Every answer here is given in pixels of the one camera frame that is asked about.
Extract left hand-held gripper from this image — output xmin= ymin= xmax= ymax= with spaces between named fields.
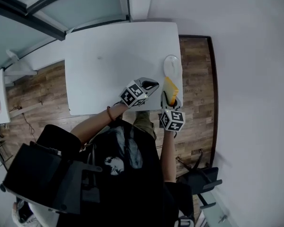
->
xmin=119 ymin=77 xmax=160 ymax=109

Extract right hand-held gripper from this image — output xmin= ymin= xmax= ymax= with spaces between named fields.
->
xmin=160 ymin=90 xmax=186 ymax=131

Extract yellow sponge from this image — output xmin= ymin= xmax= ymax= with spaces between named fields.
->
xmin=162 ymin=76 xmax=180 ymax=105

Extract white plate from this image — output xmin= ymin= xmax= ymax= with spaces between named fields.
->
xmin=162 ymin=54 xmax=183 ymax=78

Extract person's left forearm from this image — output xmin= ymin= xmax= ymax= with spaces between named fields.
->
xmin=70 ymin=102 xmax=127 ymax=152

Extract person's right forearm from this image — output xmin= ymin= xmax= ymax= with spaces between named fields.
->
xmin=160 ymin=129 xmax=177 ymax=183

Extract olive trousers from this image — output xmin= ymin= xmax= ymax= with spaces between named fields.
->
xmin=133 ymin=111 xmax=157 ymax=140

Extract white folding table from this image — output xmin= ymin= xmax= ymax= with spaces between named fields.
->
xmin=64 ymin=21 xmax=184 ymax=117

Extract black office chair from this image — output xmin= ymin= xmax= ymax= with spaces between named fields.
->
xmin=176 ymin=148 xmax=223 ymax=210

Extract black printed t-shirt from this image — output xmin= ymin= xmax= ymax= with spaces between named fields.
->
xmin=36 ymin=123 xmax=195 ymax=227

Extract black chest-mounted box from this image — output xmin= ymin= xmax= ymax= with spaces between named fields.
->
xmin=1 ymin=142 xmax=103 ymax=215

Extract white side table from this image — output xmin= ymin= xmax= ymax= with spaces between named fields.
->
xmin=0 ymin=68 xmax=12 ymax=125

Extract brown bead bracelet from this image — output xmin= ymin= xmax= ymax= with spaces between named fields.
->
xmin=106 ymin=105 xmax=116 ymax=122

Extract dark window frame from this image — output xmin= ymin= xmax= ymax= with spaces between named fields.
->
xmin=0 ymin=0 xmax=131 ymax=42

